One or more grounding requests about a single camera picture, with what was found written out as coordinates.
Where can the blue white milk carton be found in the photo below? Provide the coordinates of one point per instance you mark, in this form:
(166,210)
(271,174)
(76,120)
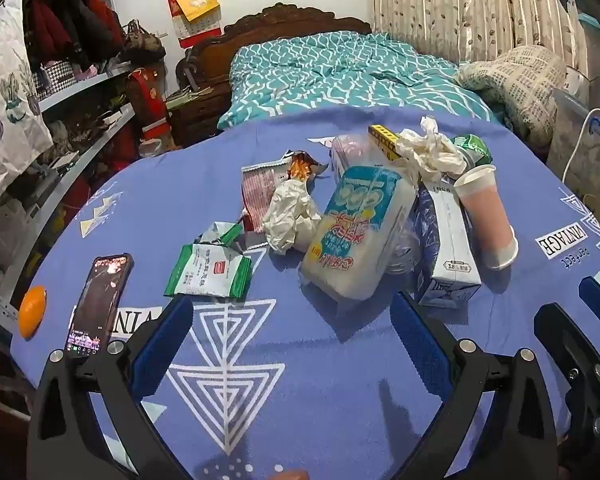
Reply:
(447,250)

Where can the white plant printed cloth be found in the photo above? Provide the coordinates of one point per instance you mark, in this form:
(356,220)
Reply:
(7,110)

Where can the clear plastic bag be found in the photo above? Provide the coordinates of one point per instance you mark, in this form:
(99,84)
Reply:
(350,152)

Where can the crumpled white paper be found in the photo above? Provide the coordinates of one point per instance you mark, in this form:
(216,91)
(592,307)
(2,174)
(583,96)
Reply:
(290,215)

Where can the red wall calendar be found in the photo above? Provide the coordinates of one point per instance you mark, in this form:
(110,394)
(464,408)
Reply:
(195,10)

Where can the blue white tissue pack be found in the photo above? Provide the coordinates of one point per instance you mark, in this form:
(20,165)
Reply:
(357,230)

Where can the wooden nightstand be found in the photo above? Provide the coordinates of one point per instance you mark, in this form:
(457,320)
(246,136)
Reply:
(195,115)

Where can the green crumpled packet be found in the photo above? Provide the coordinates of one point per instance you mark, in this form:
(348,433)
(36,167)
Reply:
(475,147)

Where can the pink plastic cup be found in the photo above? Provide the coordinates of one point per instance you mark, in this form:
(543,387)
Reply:
(485,220)

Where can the crumpled white tissue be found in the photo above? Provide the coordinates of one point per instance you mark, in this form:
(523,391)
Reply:
(430,152)

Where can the red bag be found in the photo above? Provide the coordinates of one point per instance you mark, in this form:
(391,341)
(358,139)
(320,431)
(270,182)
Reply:
(147,97)

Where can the small torn green packet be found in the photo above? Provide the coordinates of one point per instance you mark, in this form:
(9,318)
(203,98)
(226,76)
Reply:
(225,234)

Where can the striped leaf curtain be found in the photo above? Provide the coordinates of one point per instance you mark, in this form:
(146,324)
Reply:
(460,5)

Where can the blue printed cloth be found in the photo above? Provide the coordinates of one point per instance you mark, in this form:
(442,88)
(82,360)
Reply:
(330,410)

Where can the carved wooden headboard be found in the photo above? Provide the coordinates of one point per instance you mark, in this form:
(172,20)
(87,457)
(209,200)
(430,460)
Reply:
(260,27)

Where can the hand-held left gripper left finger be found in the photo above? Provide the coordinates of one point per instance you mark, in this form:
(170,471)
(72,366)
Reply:
(162,345)

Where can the brown handbag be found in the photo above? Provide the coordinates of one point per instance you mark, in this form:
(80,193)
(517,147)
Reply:
(142,40)

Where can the green white snack packet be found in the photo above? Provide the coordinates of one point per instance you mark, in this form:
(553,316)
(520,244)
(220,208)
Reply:
(207,272)

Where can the black smartphone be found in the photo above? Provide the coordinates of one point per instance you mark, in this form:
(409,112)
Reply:
(97,305)

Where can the orange fruit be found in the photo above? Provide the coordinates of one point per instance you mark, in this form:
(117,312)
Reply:
(32,311)

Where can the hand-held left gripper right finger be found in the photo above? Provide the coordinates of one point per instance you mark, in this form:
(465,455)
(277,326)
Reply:
(420,345)

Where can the teal patterned quilt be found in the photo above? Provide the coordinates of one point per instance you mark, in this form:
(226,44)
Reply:
(330,75)

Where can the yellow brown cardboard box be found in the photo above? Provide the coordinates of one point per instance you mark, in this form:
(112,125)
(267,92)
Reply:
(385,140)

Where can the grey patterned blanket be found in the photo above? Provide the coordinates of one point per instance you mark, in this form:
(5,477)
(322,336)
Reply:
(520,85)

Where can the person's left hand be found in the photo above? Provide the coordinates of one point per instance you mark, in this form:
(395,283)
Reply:
(291,475)

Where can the clear plastic storage box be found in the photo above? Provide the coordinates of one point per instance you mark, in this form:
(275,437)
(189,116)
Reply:
(587,155)

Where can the orange foil snack wrapper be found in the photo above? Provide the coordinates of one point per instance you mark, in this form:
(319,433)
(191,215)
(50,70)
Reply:
(302,165)

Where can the pile of dark clothes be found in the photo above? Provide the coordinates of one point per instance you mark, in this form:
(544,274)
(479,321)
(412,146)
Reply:
(70,25)

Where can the red white striped packet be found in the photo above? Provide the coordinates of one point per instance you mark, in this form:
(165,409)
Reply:
(260,187)

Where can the grey metal shelf rack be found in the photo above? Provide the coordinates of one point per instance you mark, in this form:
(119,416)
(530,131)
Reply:
(75,160)

